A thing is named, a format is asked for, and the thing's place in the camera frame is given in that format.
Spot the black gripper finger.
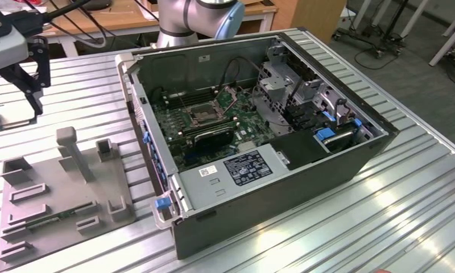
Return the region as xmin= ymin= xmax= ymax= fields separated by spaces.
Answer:
xmin=0 ymin=36 xmax=51 ymax=115

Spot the silver CPU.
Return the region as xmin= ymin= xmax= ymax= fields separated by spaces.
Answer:
xmin=0 ymin=113 xmax=37 ymax=132

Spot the blue slot retainer strip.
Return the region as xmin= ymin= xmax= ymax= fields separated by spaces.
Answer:
xmin=138 ymin=119 xmax=168 ymax=183

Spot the CPU socket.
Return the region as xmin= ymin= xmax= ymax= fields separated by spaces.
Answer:
xmin=188 ymin=103 xmax=221 ymax=122

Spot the black monitor base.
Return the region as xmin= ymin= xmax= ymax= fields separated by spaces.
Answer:
xmin=85 ymin=0 xmax=113 ymax=11

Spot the wooden desk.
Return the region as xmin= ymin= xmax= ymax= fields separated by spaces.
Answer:
xmin=45 ymin=0 xmax=280 ymax=59

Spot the grey parts rack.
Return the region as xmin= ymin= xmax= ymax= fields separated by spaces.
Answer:
xmin=0 ymin=126 xmax=137 ymax=271

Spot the green RAM stick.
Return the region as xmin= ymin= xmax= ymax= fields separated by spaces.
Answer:
xmin=23 ymin=204 xmax=95 ymax=229

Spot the metal socket cover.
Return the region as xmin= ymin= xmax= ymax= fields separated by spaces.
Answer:
xmin=214 ymin=86 xmax=240 ymax=105

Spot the black expansion card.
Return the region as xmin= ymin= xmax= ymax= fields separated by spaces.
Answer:
xmin=192 ymin=126 xmax=236 ymax=153

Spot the blue case latch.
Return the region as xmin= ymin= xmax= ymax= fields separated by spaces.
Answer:
xmin=154 ymin=198 xmax=172 ymax=213

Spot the green motherboard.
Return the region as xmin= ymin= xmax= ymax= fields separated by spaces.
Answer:
xmin=150 ymin=86 xmax=273 ymax=168

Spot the grey power supply unit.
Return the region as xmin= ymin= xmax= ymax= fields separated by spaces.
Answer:
xmin=172 ymin=143 xmax=290 ymax=220

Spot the grey metal drive cage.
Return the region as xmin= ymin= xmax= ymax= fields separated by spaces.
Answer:
xmin=256 ymin=61 xmax=301 ymax=134

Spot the black plastic shroud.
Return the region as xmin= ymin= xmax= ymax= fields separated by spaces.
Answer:
xmin=268 ymin=132 xmax=332 ymax=171

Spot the wooden cabinet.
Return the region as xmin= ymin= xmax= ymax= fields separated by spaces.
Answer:
xmin=290 ymin=0 xmax=345 ymax=45

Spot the hard disk in blue carrier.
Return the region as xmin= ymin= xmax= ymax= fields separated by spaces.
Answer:
xmin=313 ymin=127 xmax=359 ymax=154

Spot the open black PC case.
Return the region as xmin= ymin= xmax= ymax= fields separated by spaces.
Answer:
xmin=114 ymin=27 xmax=401 ymax=261

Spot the black wheeled stand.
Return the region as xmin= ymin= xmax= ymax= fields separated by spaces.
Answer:
xmin=331 ymin=0 xmax=409 ymax=60

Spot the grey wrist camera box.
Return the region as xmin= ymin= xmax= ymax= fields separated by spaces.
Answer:
xmin=0 ymin=28 xmax=30 ymax=74

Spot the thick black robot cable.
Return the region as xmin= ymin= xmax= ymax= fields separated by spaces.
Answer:
xmin=39 ymin=0 xmax=93 ymax=22

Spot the black looped data wire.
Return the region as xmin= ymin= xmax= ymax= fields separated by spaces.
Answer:
xmin=220 ymin=57 xmax=261 ymax=86

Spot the white table frame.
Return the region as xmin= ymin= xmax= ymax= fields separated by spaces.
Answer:
xmin=428 ymin=0 xmax=455 ymax=68
xmin=351 ymin=0 xmax=429 ymax=38

